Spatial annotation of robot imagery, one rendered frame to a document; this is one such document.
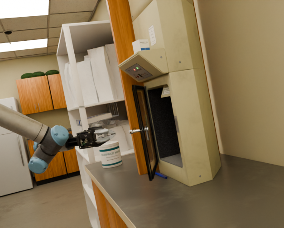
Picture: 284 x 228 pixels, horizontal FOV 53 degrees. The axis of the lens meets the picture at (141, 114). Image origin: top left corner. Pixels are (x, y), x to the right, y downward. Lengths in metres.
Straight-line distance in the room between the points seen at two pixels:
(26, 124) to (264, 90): 1.00
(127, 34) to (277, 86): 0.76
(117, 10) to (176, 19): 0.43
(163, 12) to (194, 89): 0.33
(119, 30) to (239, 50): 0.60
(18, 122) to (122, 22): 0.73
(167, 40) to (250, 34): 0.42
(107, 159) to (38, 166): 0.67
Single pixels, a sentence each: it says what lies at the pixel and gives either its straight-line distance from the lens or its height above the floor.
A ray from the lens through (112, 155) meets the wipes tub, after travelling 1.82.
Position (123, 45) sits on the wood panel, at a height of 1.61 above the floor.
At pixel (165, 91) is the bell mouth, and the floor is 1.34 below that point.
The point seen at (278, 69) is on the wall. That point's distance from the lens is 1.31.
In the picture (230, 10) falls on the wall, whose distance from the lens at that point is 1.53.
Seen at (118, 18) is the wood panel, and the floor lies 1.75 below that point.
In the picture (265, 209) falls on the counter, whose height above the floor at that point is 0.94.
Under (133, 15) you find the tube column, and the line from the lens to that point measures 1.48.
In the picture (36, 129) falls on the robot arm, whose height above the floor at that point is 1.29.
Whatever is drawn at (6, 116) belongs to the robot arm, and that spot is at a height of 1.35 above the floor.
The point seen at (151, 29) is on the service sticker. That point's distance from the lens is 1.27.
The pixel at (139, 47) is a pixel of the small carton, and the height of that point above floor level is 1.54.
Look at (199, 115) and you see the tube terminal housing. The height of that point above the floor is 1.22.
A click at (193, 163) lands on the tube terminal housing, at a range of 1.21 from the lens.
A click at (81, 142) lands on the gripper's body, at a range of 1.26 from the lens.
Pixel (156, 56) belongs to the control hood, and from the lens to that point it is 1.15.
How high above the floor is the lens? 1.33
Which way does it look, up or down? 3 degrees down
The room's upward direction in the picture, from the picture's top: 11 degrees counter-clockwise
